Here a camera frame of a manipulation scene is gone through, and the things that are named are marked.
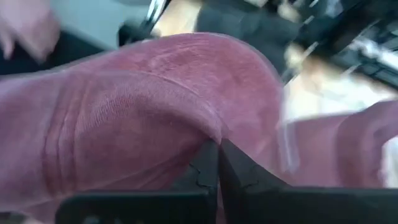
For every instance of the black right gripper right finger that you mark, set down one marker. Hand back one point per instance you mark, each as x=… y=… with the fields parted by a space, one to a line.
x=264 y=205

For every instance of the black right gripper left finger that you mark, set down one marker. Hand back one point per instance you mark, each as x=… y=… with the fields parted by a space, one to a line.
x=186 y=205

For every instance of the maroon baseball cap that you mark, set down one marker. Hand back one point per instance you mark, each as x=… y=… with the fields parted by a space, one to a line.
x=140 y=109
x=342 y=149

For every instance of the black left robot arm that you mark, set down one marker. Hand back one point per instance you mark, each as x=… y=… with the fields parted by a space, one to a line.
x=342 y=37

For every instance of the charcoal baseball cap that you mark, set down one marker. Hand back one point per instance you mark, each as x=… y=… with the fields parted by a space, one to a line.
x=248 y=28

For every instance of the person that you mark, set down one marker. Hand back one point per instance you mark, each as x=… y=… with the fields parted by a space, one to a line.
x=28 y=25

